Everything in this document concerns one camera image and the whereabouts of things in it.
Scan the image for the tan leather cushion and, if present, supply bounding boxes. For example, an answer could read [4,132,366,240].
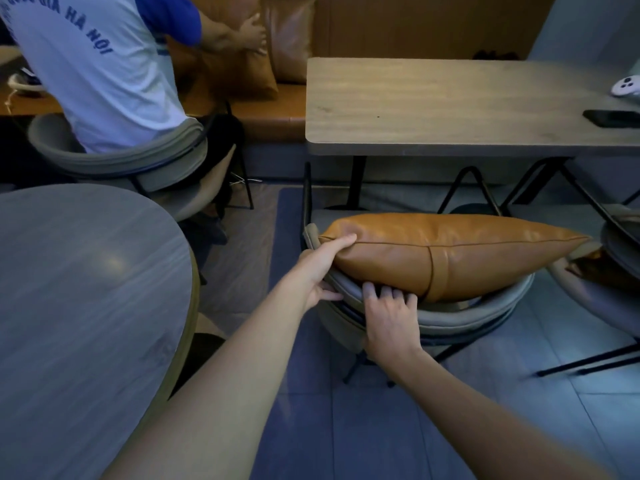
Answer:
[261,0,319,86]
[197,12,279,101]
[318,212,594,303]

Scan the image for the white headset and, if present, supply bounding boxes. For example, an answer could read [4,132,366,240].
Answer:
[7,69,45,98]

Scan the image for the orange leather bench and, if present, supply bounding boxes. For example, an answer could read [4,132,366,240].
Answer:
[165,82,309,144]

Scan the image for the grey upholstered chair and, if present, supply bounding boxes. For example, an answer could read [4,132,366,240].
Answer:
[537,204,640,378]
[302,162,537,386]
[27,112,256,223]

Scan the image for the person's right hand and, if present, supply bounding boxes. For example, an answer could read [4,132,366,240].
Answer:
[362,281,424,378]

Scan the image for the rectangular wooden table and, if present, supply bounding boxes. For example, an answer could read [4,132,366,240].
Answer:
[304,57,640,230]

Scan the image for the person's left hand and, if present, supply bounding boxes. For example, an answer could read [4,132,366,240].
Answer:
[294,234,358,309]

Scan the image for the white game controller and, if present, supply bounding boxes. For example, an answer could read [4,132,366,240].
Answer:
[608,75,640,100]

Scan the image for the round grey table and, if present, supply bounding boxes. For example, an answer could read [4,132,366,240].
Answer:
[0,185,201,480]

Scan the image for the black smartphone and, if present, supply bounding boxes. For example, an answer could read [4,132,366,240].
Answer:
[582,110,640,129]

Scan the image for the black metal chair frame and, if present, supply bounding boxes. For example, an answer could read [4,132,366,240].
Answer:
[437,166,504,218]

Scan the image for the person's left forearm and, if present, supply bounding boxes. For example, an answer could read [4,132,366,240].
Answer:
[100,267,313,480]

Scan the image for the person's right forearm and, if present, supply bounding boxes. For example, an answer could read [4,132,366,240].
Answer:
[387,347,618,480]

